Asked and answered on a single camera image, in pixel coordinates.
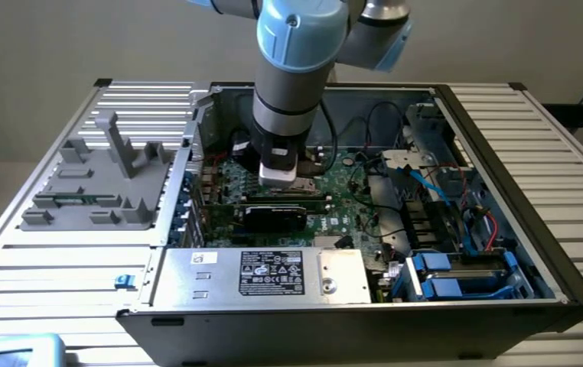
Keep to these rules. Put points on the silver heatsink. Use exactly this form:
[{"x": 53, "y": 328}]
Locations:
[{"x": 327, "y": 241}]

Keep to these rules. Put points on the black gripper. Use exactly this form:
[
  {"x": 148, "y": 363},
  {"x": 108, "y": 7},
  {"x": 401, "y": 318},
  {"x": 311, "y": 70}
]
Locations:
[{"x": 276, "y": 147}]

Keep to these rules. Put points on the blue teach pendant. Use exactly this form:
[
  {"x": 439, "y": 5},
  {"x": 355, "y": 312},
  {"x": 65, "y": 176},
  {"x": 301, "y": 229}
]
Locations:
[{"x": 12, "y": 349}]

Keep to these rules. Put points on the silver power supply unit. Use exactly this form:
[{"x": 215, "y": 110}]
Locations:
[{"x": 263, "y": 275}]

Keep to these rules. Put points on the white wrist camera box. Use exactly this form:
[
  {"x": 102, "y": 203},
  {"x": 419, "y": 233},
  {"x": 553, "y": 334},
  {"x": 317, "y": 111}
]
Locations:
[{"x": 276, "y": 176}]

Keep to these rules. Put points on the blue disk bay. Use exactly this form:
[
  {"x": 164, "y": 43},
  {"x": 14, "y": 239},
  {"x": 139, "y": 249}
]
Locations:
[{"x": 461, "y": 277}]

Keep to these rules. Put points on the green RAM stick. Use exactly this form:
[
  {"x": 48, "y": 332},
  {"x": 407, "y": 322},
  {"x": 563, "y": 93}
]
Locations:
[{"x": 73, "y": 199}]

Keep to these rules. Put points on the CPU socket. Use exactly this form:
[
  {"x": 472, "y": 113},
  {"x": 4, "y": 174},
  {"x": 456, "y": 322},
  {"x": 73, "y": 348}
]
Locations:
[{"x": 305, "y": 179}]

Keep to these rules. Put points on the metal slat table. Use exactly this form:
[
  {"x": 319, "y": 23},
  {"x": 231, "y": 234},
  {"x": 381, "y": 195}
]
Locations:
[{"x": 40, "y": 267}]

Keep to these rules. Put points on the grey parts rack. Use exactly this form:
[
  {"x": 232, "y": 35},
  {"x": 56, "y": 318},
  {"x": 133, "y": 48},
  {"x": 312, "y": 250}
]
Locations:
[{"x": 97, "y": 191}]

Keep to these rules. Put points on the black open PC case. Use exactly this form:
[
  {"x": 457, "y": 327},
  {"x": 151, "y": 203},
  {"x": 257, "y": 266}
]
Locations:
[{"x": 341, "y": 313}]

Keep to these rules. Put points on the metal drive cage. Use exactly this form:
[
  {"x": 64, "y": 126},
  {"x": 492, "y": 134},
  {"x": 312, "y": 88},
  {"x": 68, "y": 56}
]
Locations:
[{"x": 431, "y": 141}]

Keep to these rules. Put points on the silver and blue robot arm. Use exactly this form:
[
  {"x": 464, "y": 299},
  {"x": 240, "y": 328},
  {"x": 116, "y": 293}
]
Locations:
[{"x": 291, "y": 76}]

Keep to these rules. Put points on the black graphics card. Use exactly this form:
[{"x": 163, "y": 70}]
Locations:
[{"x": 275, "y": 219}]

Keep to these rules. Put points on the green motherboard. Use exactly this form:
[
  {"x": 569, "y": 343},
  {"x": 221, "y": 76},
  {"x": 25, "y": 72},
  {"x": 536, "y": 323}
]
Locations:
[{"x": 341, "y": 199}]

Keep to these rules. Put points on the small blue clip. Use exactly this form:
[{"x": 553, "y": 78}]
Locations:
[{"x": 124, "y": 281}]

